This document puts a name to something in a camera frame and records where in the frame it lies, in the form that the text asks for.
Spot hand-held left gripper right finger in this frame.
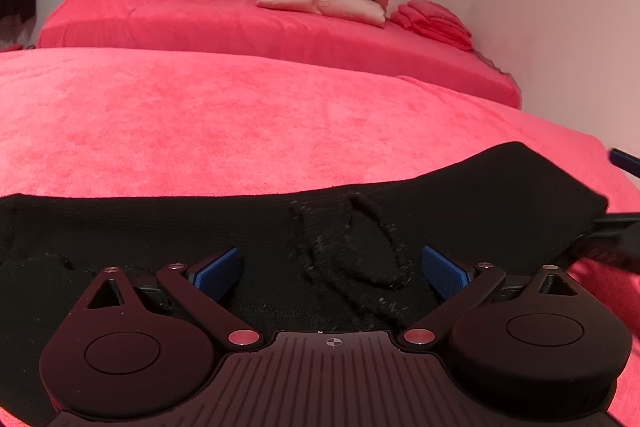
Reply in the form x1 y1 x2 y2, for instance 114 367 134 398
397 245 583 350

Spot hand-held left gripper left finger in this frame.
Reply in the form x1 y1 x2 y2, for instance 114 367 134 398
85 248 266 350

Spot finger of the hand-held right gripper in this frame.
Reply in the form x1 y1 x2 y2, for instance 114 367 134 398
607 148 640 180
570 214 640 272

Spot black knit pants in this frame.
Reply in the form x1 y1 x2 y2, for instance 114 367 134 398
0 142 609 415

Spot pink terry bed blanket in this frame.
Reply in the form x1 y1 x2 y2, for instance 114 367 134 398
0 48 640 427

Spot folded red blanket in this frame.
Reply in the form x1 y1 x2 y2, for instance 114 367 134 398
390 0 475 52

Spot red bed sheet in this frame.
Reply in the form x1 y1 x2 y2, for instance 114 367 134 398
36 0 524 110

